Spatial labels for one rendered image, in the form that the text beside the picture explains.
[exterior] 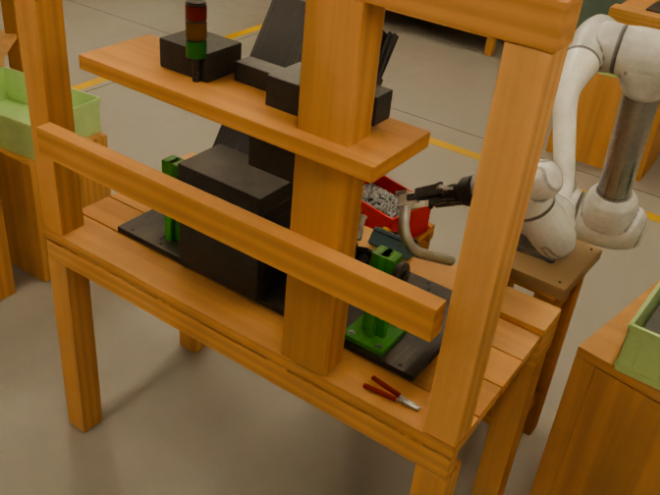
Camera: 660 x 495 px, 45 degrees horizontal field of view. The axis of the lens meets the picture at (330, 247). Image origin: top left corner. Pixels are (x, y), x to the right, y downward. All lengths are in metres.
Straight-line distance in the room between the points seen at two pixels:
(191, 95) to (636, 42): 1.15
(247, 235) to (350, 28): 0.59
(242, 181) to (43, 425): 1.46
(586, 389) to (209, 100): 1.45
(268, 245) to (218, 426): 1.39
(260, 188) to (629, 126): 1.04
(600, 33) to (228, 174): 1.06
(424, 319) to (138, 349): 2.00
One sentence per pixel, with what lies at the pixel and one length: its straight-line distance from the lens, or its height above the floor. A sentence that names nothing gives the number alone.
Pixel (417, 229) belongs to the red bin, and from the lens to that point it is 2.84.
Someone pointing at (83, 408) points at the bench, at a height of 0.13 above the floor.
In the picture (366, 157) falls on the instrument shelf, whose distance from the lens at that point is 1.67.
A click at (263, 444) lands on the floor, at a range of 3.10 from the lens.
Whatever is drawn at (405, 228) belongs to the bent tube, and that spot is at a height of 1.21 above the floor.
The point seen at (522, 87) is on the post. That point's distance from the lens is 1.48.
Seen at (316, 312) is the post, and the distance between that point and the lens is 1.97.
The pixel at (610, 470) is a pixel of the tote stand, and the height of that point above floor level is 0.42.
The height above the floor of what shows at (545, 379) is 0.30.
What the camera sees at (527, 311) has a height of 0.90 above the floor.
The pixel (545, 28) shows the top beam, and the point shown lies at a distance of 1.44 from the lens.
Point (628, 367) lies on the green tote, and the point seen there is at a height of 0.82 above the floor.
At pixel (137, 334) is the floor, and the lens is 3.60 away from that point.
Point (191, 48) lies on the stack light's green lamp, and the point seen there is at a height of 1.63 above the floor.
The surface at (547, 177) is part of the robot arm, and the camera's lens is 1.86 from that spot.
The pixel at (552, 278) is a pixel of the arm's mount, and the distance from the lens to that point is 2.62.
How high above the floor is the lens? 2.27
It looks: 33 degrees down
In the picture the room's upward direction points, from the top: 6 degrees clockwise
